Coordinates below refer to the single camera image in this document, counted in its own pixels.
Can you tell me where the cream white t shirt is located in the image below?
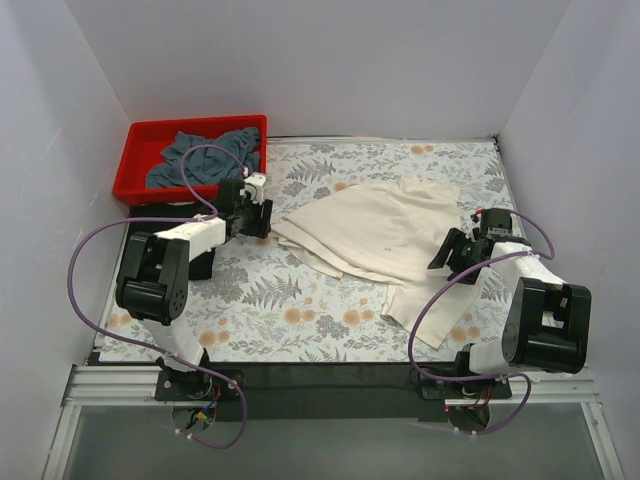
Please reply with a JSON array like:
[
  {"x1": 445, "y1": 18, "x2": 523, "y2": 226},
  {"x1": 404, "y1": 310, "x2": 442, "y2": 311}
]
[{"x1": 272, "y1": 177, "x2": 479, "y2": 349}]

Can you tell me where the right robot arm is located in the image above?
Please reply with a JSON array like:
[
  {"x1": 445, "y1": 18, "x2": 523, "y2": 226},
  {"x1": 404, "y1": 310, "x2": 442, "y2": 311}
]
[{"x1": 428, "y1": 208, "x2": 592, "y2": 398}]

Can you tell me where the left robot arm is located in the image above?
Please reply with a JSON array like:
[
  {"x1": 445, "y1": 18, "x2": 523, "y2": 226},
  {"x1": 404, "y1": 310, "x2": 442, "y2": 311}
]
[{"x1": 116, "y1": 173, "x2": 273, "y2": 400}]

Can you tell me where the blue grey t shirt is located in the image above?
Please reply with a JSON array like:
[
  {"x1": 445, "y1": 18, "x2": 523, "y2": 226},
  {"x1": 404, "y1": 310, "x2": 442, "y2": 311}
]
[{"x1": 145, "y1": 127, "x2": 261, "y2": 189}]

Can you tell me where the folded black t shirt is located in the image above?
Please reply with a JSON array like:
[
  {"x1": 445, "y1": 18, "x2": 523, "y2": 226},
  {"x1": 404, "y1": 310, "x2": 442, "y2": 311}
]
[{"x1": 125, "y1": 203, "x2": 215, "y2": 281}]

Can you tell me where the floral patterned table mat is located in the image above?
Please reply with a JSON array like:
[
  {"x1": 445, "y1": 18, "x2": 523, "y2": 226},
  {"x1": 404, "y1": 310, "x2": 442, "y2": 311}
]
[{"x1": 99, "y1": 139, "x2": 561, "y2": 364}]

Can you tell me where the red plastic bin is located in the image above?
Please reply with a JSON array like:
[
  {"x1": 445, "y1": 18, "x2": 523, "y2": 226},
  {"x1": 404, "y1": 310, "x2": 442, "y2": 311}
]
[{"x1": 112, "y1": 114, "x2": 268, "y2": 206}]

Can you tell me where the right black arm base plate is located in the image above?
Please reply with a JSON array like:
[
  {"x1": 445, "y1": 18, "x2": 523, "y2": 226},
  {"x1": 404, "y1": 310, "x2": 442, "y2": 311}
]
[{"x1": 408, "y1": 370, "x2": 512, "y2": 401}]

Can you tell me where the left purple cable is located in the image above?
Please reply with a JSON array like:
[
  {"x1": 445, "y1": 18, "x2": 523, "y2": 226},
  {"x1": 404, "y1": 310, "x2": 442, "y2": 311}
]
[{"x1": 68, "y1": 144, "x2": 250, "y2": 450}]

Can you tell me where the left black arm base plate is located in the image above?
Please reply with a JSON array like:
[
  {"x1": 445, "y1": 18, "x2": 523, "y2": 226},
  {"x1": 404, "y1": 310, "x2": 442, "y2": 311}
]
[{"x1": 154, "y1": 369, "x2": 243, "y2": 401}]

